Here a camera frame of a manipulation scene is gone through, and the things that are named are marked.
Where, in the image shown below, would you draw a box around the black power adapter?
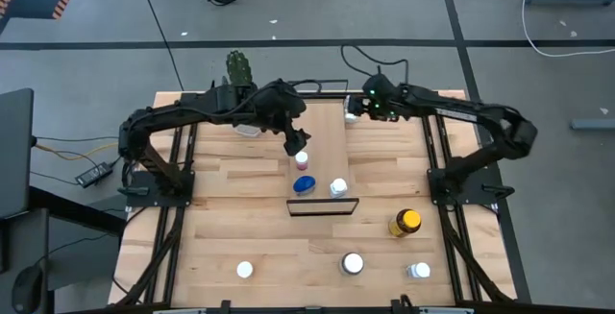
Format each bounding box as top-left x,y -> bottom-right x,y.
75,161 -> 115,189

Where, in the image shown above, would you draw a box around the green label gummy vitamin jar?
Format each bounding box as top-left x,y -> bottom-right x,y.
338,252 -> 365,277

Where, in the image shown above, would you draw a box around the green cactus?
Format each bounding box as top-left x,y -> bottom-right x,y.
225,49 -> 255,87

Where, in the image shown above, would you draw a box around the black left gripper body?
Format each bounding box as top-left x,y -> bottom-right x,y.
274,105 -> 304,138

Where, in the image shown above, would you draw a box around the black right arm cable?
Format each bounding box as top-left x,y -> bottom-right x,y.
339,44 -> 410,85

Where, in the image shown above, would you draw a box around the Tums bottle blue cap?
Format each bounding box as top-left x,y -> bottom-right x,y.
292,175 -> 318,196

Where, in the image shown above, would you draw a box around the yellow floor cable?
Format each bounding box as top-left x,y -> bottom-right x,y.
36,140 -> 120,161

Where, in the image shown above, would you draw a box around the long black cable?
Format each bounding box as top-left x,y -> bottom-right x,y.
135,0 -> 185,92

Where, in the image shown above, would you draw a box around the black frame wooden shelf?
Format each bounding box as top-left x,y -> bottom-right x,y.
285,79 -> 361,218

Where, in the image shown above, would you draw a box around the amber bottle yellow cap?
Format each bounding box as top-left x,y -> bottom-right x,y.
387,208 -> 423,238

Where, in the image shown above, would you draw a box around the white square planter pot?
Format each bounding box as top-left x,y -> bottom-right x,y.
234,122 -> 263,138

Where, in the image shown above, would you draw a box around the black computer mouse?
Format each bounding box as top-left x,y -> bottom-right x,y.
12,264 -> 44,313

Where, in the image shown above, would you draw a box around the white Melatonin bottle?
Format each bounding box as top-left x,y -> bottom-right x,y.
329,178 -> 349,199

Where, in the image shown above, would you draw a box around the white bottle bluish label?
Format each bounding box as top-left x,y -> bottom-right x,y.
406,261 -> 432,279

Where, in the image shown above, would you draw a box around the plain white pill bottle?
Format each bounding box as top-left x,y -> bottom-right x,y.
343,96 -> 360,125

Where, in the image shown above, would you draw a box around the dark grey flat monitor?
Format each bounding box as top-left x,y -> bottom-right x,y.
0,87 -> 36,220

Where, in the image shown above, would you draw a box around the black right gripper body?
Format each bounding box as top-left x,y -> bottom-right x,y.
360,76 -> 403,123

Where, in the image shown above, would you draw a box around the white power cable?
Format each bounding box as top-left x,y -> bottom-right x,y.
521,0 -> 615,59

